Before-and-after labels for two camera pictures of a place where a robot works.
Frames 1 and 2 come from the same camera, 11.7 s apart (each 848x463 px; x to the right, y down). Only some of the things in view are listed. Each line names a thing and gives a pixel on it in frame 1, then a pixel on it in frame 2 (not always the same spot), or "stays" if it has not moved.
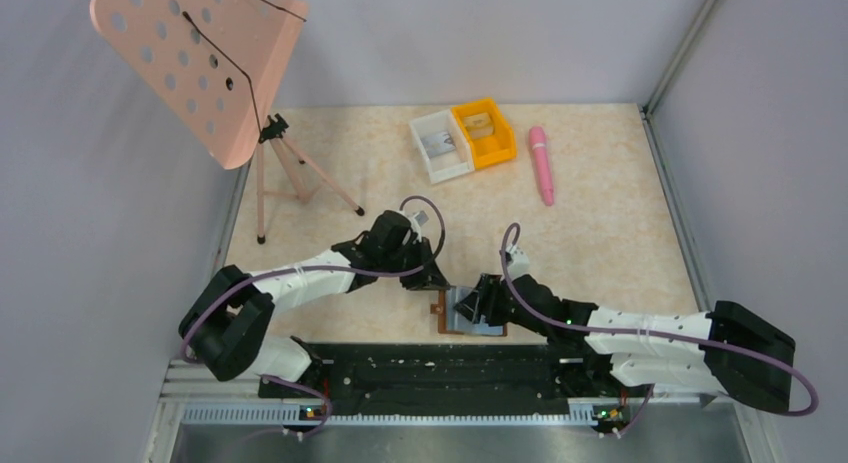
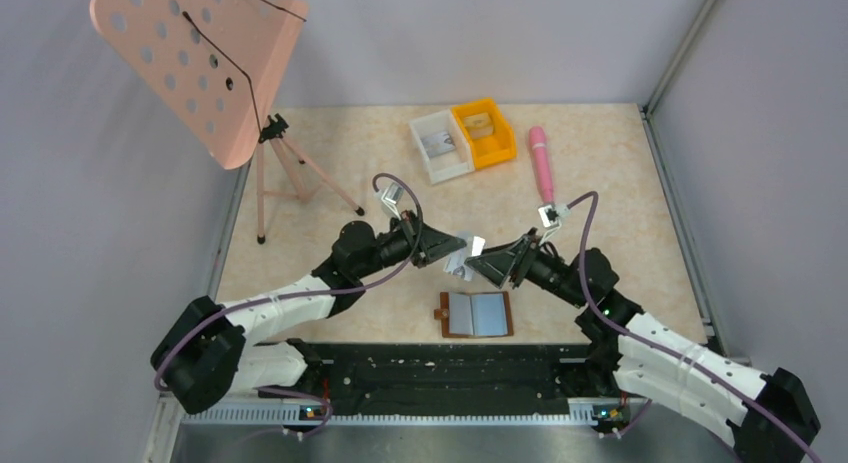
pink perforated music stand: [213, 54] stays
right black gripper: [494, 301] -> [523, 262]
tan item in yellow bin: [479, 125] stays
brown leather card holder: [453, 321] stays
